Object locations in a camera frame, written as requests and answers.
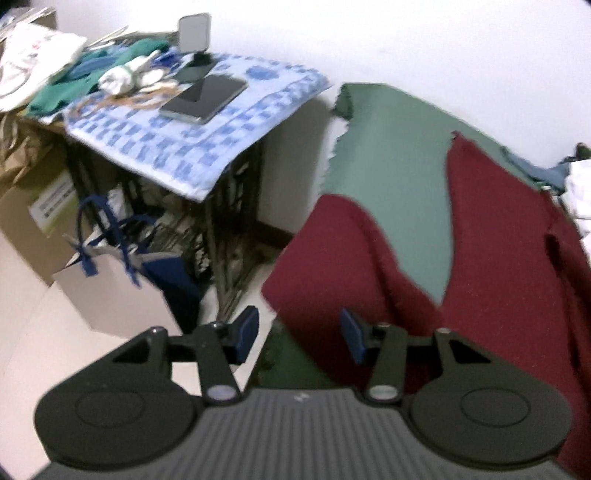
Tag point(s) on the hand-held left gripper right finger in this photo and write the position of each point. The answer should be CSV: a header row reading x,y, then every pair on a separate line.
x,y
353,334

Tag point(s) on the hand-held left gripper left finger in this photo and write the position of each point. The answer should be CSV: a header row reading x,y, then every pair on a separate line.
x,y
247,330

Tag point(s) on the dark red knit sweater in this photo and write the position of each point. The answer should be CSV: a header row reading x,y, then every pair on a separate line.
x,y
508,277

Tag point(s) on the blue bag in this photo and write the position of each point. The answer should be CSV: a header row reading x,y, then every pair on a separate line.
x,y
173,281

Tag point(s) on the white paper bag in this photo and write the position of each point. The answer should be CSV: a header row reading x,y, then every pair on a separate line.
x,y
106,295

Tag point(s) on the green table cover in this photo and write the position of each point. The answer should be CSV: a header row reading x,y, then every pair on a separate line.
x,y
397,184

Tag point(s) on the blue checkered cloth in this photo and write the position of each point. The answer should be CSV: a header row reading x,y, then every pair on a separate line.
x,y
184,147

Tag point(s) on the grey smartphone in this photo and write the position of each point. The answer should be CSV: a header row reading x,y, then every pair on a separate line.
x,y
203,99

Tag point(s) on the large cardboard box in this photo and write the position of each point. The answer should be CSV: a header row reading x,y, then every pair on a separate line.
x,y
32,217

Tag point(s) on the dark phone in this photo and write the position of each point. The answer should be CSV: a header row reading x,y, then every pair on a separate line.
x,y
196,74

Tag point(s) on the white shirt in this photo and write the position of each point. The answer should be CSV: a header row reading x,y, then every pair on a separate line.
x,y
579,198

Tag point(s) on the white rolled cloth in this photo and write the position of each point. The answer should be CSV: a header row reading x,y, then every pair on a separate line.
x,y
122,76

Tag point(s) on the crumpled brown paper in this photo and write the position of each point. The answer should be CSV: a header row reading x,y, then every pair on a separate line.
x,y
18,143

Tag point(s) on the small grey stand mirror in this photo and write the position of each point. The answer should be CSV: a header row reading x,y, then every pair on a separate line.
x,y
194,32

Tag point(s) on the green cloth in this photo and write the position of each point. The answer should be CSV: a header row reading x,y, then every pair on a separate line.
x,y
60,92

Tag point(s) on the white cloth bag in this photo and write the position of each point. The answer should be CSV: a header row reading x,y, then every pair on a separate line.
x,y
32,55

